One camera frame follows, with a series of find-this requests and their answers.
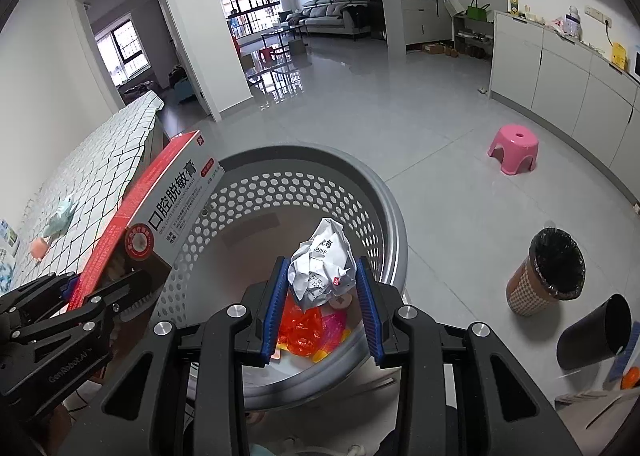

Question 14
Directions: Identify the black bin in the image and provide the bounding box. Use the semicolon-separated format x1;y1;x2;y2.
556;293;633;371

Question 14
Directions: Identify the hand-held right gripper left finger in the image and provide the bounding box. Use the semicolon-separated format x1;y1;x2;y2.
97;256;293;456

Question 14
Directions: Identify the grey sofa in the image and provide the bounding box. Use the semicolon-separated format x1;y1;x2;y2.
277;0;373;42

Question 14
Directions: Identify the dark coffee table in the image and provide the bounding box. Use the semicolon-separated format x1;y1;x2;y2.
260;31;306;57

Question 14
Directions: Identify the white bottle figure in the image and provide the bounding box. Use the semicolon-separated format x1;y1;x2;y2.
562;6;583;39

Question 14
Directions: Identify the checked trash can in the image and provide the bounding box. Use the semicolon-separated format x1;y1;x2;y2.
505;227;586;318

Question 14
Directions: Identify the grey perforated basket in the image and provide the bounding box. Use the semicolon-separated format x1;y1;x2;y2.
150;143;408;412

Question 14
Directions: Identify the white paper ball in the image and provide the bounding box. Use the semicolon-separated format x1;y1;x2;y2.
287;217;358;311

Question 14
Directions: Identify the white and blue tissue pack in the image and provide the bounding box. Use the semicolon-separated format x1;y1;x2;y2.
0;220;20;289

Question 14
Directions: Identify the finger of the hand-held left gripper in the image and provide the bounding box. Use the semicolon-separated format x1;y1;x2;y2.
62;268;162;338
0;273;79;333

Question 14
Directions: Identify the checked tablecloth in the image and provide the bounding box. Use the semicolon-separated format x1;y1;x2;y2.
10;90;166;287

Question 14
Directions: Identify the green bag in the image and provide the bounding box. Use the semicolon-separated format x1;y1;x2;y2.
466;0;493;22

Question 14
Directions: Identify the red toothpaste box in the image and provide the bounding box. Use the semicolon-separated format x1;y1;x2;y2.
65;130;223;312

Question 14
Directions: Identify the shoe rack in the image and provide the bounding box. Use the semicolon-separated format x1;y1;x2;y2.
452;13;496;59

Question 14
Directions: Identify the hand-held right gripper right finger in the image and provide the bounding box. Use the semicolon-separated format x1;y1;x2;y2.
355;256;583;456

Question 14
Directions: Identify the white low cabinet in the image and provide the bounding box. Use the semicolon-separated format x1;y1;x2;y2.
489;10;640;177

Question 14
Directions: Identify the red plastic bag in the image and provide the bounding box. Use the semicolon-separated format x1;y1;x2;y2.
272;293;351;362

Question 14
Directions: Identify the pink plastic stool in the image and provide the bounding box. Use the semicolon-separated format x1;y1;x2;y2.
487;124;538;176

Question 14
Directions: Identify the bedroom window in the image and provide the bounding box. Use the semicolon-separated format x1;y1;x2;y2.
97;16;151;82

